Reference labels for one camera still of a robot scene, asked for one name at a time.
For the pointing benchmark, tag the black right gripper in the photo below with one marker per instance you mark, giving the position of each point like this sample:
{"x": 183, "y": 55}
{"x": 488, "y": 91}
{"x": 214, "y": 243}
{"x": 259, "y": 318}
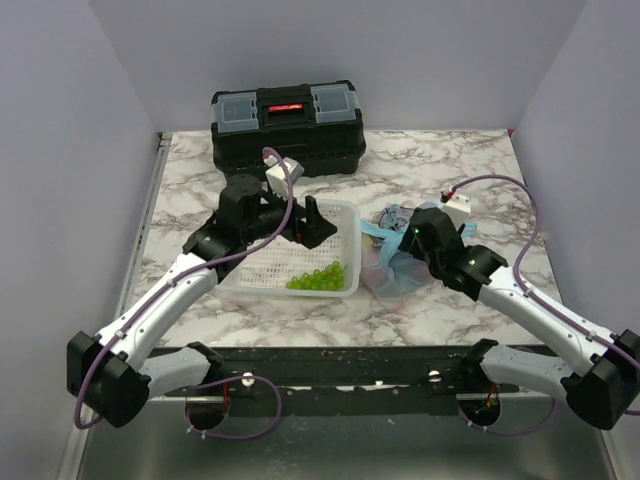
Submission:
{"x": 407, "y": 240}

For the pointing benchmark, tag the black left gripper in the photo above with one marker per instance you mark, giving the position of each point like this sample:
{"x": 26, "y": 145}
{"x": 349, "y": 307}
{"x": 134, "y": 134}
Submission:
{"x": 316, "y": 229}

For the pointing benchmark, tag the light blue plastic bag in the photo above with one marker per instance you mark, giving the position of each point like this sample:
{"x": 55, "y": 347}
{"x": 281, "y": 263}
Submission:
{"x": 385, "y": 269}

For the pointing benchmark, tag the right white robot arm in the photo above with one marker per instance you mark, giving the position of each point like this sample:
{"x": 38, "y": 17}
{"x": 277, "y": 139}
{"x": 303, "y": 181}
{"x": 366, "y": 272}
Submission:
{"x": 592, "y": 369}

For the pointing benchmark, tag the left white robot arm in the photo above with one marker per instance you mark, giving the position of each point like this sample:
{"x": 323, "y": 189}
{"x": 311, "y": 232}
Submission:
{"x": 113, "y": 371}

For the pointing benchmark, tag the green fake grape bunch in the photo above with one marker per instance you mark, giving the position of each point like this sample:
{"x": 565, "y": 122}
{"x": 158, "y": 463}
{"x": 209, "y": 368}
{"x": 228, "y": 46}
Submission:
{"x": 329, "y": 278}

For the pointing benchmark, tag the white plastic basket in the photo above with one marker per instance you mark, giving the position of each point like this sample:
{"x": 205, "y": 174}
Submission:
{"x": 266, "y": 272}

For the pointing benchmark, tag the black plastic toolbox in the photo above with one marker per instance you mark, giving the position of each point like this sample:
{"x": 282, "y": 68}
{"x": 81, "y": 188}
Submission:
{"x": 318, "y": 125}

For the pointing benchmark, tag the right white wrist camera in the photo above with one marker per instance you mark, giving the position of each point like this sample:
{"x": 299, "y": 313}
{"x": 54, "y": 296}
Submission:
{"x": 457, "y": 206}

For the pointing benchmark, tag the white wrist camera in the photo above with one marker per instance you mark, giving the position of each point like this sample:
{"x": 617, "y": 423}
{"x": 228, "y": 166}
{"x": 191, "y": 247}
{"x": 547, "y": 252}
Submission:
{"x": 457, "y": 206}
{"x": 280, "y": 175}

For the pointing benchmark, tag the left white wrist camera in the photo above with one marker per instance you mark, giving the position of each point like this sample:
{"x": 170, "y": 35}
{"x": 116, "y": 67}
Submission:
{"x": 280, "y": 175}

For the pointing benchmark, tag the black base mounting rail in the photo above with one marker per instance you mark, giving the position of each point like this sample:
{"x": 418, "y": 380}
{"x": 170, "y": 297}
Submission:
{"x": 345, "y": 381}

